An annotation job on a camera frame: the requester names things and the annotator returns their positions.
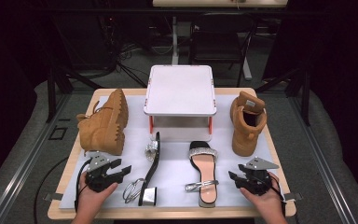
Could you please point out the aluminium floor rail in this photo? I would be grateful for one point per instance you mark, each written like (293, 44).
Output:
(21, 168)
(320, 165)

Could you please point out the person's left hand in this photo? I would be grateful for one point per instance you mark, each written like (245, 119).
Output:
(91, 202)

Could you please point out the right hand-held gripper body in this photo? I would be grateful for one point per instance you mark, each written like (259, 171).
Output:
(258, 182)

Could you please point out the person's right hand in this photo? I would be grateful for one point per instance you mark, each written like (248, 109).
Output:
(268, 203)

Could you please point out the black chair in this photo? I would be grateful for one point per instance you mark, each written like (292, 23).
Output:
(217, 40)

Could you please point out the white two-tier shoe rack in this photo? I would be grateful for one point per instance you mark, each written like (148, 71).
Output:
(180, 90)

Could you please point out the black metal stand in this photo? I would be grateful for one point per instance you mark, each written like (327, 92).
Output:
(306, 93)
(51, 87)

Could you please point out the grey table clamp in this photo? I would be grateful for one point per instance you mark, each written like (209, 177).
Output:
(53, 196)
(293, 196)

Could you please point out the light desk with white legs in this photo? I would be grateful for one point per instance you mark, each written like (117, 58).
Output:
(199, 3)

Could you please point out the tan suede lace-up boot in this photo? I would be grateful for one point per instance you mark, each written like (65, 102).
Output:
(101, 127)
(245, 137)

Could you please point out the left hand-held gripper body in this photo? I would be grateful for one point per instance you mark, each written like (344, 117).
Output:
(98, 179)

